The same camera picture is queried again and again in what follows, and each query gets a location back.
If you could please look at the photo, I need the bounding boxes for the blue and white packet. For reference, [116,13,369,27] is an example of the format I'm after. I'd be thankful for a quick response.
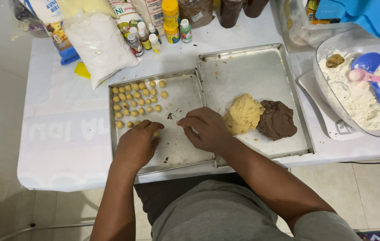
[25,0,80,66]

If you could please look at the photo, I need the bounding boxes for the white kitchen scale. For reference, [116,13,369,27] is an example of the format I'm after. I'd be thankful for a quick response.
[298,70,365,141]

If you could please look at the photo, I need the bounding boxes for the group of tan dough balls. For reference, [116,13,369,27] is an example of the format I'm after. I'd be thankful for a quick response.
[111,80,169,130]

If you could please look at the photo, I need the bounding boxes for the chocolate brown dough lump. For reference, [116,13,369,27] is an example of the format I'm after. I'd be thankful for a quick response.
[256,100,298,141]

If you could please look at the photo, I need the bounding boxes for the white packet with green print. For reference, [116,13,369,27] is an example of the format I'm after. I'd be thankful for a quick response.
[109,0,144,38]

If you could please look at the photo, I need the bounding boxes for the small brown liquid bottle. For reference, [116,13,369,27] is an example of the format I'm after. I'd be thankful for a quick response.
[138,29,152,51]

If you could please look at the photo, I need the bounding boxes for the green liquid bottle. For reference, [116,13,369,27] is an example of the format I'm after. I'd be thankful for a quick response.
[179,18,193,44]

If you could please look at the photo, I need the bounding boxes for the yellow plastic piece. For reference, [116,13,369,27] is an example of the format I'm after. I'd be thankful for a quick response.
[74,62,91,80]

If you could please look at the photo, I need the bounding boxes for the person's left hand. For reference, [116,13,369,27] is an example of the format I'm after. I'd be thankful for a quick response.
[113,120,165,175]

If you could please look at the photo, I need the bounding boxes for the tan dough lump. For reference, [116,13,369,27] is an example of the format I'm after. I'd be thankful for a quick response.
[223,93,266,136]

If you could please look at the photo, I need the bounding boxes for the blue plastic spoon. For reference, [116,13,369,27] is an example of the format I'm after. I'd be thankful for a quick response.
[351,52,380,114]

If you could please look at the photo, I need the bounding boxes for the clear bag of white powder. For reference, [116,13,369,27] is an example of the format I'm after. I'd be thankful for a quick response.
[63,9,140,89]

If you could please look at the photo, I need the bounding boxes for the brown-yellow dough scrap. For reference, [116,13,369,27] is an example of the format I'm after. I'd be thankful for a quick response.
[326,54,345,69]

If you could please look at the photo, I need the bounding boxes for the dark plastic bag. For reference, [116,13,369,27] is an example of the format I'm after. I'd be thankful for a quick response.
[8,0,49,38]

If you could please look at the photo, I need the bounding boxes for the dark brown jar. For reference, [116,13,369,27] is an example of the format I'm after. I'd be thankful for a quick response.
[242,0,270,19]
[218,0,244,29]

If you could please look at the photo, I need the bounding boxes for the short yellow-lidded jar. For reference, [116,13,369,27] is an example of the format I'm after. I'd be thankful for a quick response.
[163,24,181,45]

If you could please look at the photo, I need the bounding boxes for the black cable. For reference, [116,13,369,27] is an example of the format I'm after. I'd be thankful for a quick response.
[338,159,380,165]

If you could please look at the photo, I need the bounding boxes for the tall yellow-lidded jar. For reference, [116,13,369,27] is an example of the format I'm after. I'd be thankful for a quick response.
[161,0,181,29]

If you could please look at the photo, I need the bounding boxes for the clear plastic mixing bowl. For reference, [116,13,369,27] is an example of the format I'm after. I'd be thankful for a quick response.
[312,28,380,138]

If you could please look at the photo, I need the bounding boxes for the small metal baking tray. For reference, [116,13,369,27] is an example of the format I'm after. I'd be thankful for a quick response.
[109,68,216,175]

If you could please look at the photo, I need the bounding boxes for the person's right hand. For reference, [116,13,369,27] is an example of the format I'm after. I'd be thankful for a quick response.
[177,106,234,155]

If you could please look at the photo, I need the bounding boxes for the white flour heap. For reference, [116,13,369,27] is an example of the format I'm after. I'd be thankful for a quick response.
[318,49,380,131]

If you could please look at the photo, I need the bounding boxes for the person's grey shirt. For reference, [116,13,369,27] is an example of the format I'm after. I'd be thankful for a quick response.
[150,180,362,241]

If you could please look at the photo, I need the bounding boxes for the pink plastic spoon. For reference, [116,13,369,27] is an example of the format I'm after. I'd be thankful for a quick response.
[347,68,380,88]

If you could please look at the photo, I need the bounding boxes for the bag of pale yellow powder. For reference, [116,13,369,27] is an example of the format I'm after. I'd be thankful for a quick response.
[55,0,118,19]

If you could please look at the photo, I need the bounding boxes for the bag of brown powder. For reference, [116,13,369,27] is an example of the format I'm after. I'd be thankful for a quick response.
[178,0,215,29]

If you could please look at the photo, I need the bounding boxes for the blue plastic lid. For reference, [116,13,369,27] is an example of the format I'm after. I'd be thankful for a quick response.
[315,0,380,43]

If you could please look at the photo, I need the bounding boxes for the small yellow liquid bottle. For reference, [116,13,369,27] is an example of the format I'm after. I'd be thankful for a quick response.
[149,33,162,55]

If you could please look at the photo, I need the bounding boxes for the small dark liquid bottle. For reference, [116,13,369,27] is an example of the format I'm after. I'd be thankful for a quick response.
[127,33,144,57]

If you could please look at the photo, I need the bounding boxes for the white plastic table cover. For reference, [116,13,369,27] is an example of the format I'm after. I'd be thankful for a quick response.
[17,0,380,192]

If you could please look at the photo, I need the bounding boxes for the white packet with barcode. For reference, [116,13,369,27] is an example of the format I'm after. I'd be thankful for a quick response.
[131,0,166,36]

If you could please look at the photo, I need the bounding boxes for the large metal baking tray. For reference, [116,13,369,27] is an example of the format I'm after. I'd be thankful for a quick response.
[198,43,315,168]

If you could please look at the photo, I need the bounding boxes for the clear plastic storage container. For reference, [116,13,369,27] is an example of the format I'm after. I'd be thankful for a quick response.
[276,0,358,53]

